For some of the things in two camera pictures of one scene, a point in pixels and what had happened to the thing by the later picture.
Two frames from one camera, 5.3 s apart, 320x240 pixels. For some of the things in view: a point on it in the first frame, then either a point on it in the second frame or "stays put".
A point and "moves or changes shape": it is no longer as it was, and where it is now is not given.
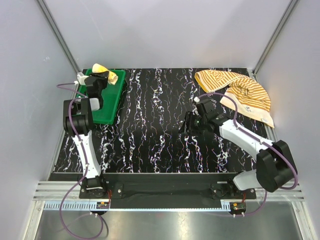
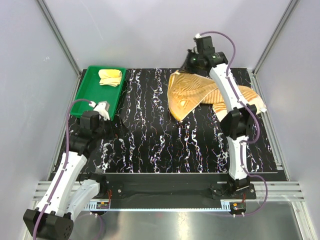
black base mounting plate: (168, 187) stays put
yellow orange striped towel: (252, 101) moves or changes shape
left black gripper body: (102, 83) → (105, 131)
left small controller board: (102, 205) stays put
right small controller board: (238, 206) stays put
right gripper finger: (184, 128) → (188, 66)
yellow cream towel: (112, 79) moves or changes shape
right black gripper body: (197, 125) → (195, 57)
